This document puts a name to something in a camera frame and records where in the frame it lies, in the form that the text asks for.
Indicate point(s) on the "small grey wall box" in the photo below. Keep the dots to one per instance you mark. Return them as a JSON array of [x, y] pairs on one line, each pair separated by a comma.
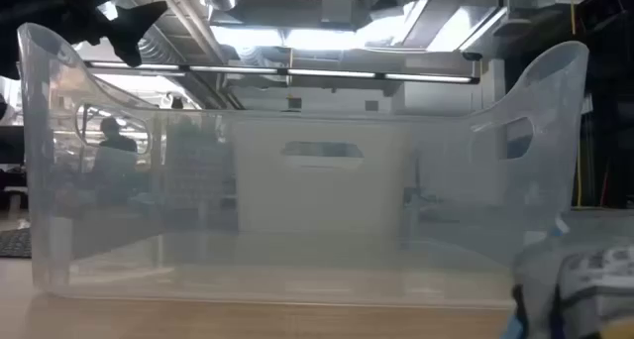
[[295, 103], [372, 106]]

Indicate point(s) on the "black computer monitor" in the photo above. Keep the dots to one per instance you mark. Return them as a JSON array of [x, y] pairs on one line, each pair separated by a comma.
[[10, 146]]

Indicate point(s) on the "dark patterned table mat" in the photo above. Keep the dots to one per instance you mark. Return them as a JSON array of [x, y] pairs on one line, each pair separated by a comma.
[[15, 242]]

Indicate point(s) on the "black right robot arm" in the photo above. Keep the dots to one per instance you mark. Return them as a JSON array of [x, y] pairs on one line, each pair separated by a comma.
[[609, 17]]

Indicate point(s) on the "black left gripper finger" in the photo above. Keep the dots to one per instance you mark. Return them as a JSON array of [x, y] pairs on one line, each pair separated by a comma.
[[134, 29]]

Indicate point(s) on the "white plastic bin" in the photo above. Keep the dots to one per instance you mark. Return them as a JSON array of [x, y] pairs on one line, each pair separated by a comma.
[[322, 195]]

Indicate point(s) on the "ribbed silver flexible duct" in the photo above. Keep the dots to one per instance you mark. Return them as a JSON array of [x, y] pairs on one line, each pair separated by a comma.
[[156, 51]]

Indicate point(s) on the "thin red stick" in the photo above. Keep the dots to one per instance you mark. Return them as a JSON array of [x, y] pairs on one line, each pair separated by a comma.
[[604, 190]]

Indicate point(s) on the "long LED light bar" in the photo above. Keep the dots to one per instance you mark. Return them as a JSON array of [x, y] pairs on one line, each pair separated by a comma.
[[332, 73]]

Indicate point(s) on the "clear plastic storage bin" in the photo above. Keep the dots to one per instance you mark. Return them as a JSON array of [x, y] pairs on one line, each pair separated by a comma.
[[317, 259]]

